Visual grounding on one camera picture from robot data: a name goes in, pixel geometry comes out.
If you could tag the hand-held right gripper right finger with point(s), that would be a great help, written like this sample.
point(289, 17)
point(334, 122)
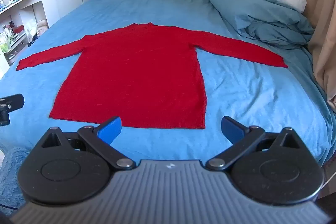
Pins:
point(232, 130)

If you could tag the white shelf unit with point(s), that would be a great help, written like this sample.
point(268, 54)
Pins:
point(26, 11)

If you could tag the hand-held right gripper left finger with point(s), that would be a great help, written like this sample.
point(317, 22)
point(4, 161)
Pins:
point(109, 131)

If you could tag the blue fuzzy rug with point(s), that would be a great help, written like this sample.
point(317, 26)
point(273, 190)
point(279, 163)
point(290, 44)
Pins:
point(11, 176)

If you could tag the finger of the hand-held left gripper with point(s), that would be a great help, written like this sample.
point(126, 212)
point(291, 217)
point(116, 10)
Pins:
point(14, 102)

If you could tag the teal duvet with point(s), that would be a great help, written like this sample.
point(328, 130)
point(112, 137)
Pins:
point(257, 14)

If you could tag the red knit sweater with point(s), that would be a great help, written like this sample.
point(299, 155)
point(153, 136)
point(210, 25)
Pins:
point(136, 77)

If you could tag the red box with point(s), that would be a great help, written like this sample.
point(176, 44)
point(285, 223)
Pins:
point(18, 29)

